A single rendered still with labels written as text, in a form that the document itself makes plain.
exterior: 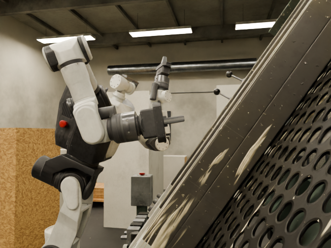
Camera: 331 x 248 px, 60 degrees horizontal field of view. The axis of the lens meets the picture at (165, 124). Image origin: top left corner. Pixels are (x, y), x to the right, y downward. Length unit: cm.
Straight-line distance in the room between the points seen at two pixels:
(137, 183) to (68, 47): 109
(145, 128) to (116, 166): 298
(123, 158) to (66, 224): 240
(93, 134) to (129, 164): 292
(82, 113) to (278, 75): 55
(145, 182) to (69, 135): 65
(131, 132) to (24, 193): 226
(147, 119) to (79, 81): 22
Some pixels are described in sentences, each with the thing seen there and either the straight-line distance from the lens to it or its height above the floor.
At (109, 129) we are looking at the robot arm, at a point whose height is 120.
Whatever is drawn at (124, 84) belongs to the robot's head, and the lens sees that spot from 132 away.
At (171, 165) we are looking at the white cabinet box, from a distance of 632.
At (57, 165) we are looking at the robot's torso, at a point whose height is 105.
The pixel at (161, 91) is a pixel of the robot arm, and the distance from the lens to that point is 159.
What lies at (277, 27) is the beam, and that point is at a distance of 191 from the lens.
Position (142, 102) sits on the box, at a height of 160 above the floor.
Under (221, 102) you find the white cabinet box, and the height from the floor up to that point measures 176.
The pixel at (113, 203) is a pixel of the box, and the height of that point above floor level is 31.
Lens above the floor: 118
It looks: 2 degrees up
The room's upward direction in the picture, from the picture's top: straight up
